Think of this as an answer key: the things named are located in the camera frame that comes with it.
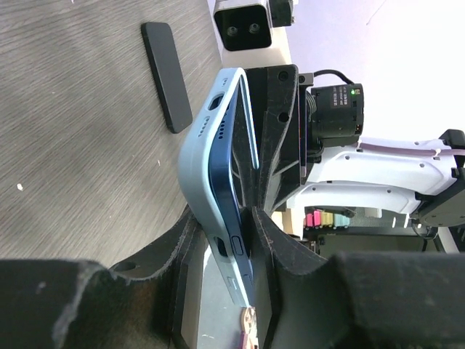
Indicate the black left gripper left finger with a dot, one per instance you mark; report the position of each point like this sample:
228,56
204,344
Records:
151,299

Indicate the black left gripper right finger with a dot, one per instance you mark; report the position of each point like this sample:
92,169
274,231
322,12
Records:
352,299

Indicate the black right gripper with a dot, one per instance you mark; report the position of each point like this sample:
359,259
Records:
330,116

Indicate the blue smartphone black screen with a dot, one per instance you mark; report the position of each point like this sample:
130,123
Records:
222,186

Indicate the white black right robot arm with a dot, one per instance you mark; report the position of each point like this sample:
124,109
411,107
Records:
422,180

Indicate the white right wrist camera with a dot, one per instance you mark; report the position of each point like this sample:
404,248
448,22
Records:
253,32

